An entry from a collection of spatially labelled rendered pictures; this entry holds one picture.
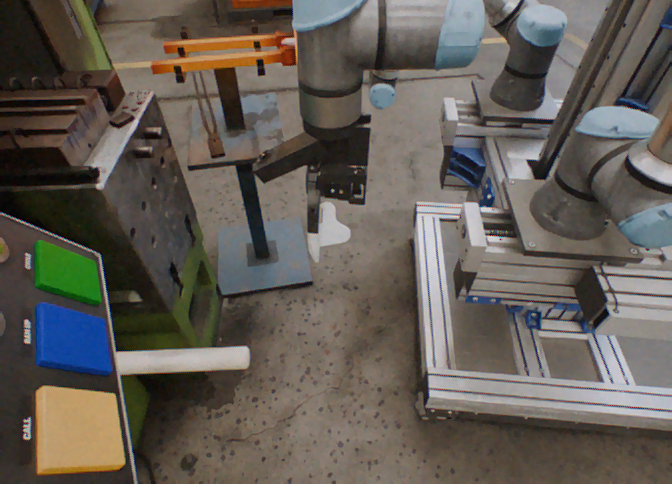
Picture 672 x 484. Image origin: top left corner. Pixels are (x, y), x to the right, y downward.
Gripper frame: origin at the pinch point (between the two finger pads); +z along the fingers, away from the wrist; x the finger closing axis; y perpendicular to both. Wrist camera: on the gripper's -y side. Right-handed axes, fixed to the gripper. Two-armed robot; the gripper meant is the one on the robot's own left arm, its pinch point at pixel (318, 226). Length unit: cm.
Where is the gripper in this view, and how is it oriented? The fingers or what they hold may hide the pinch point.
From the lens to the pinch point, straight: 63.4
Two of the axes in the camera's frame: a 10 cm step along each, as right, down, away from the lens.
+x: 1.0, -7.3, 6.8
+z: 0.0, 6.8, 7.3
